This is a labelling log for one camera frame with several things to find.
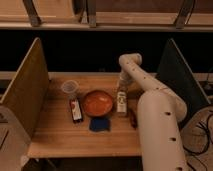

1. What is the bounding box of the left wooden side panel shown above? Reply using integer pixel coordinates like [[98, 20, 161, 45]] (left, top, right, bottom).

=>
[[0, 38, 49, 141]]

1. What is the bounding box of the white bottle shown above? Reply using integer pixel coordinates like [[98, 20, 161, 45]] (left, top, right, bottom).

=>
[[117, 91, 127, 116]]

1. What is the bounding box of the orange bowl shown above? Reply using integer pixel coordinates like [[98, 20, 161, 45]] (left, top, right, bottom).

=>
[[82, 90, 113, 117]]

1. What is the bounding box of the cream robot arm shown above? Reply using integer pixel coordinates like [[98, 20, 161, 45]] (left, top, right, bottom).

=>
[[119, 53, 188, 171]]

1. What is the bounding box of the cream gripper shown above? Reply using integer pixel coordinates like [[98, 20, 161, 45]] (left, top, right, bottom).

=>
[[117, 70, 133, 93]]

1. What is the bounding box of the clear plastic cup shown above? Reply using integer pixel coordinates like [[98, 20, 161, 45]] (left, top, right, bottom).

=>
[[61, 80, 79, 100]]

